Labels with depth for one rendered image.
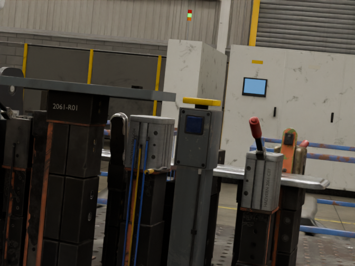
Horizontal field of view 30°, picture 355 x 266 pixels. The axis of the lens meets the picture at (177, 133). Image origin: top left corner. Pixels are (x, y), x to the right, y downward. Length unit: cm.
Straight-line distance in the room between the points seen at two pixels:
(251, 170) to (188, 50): 829
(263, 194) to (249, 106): 818
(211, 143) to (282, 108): 830
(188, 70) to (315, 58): 180
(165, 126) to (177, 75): 821
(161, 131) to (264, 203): 27
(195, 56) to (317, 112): 191
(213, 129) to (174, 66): 844
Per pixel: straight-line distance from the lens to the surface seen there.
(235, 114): 955
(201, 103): 124
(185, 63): 963
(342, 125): 957
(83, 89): 128
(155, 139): 143
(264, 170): 137
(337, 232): 352
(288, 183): 148
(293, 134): 171
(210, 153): 123
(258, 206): 138
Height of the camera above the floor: 116
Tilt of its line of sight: 3 degrees down
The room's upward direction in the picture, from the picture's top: 6 degrees clockwise
